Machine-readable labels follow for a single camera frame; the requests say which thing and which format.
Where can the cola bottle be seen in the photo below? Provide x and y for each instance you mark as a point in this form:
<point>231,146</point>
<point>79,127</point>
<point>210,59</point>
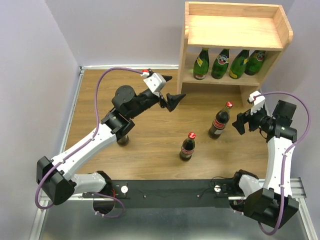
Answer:
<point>220,121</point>
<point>188,147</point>
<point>123,141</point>

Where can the cola bottle front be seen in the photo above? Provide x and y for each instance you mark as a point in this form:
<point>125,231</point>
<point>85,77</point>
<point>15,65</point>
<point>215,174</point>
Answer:
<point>188,147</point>

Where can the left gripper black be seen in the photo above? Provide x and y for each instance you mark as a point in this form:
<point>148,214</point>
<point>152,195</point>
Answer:
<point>173,101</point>

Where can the wooden two-tier shelf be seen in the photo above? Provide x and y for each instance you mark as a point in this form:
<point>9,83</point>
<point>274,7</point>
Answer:
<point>239,26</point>

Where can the green bottle yellow label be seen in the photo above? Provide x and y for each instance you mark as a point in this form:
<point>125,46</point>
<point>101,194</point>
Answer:
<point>239,64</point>

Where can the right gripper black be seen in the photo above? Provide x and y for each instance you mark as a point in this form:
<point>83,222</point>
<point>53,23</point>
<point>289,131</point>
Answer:
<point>242,118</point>

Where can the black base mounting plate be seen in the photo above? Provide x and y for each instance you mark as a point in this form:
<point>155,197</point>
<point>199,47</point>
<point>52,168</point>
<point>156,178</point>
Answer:
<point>185,193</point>

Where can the green bottle red-blue label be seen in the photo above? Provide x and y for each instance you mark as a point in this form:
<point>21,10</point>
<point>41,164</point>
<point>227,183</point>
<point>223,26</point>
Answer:
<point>255,62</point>

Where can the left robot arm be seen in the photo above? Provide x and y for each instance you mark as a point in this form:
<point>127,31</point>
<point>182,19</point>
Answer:
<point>58,178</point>

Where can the green bottle red-white label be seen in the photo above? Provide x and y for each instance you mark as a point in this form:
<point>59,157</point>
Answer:
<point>220,64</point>

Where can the aluminium frame rail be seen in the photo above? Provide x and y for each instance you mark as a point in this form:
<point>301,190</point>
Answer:
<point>41,213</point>

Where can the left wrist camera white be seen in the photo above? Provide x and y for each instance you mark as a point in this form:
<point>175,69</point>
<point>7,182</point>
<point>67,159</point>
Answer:
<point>155,82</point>

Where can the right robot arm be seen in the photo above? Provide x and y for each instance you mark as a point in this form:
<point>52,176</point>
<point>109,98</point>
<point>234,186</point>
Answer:
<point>272,203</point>

